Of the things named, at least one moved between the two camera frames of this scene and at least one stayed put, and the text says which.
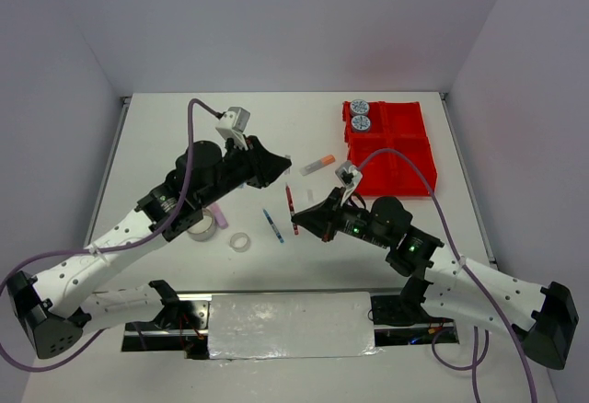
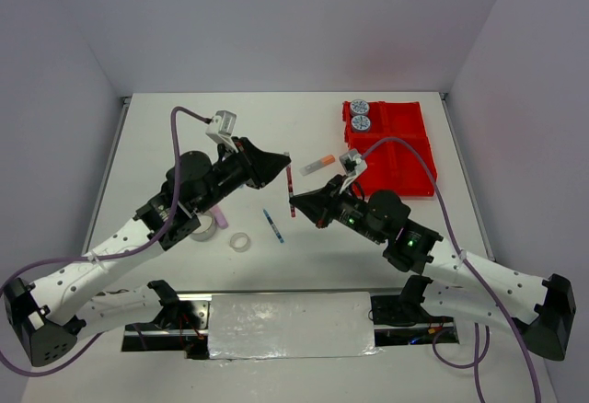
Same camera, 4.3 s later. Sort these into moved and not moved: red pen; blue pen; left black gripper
Moved: red pen
Not moved: left black gripper; blue pen
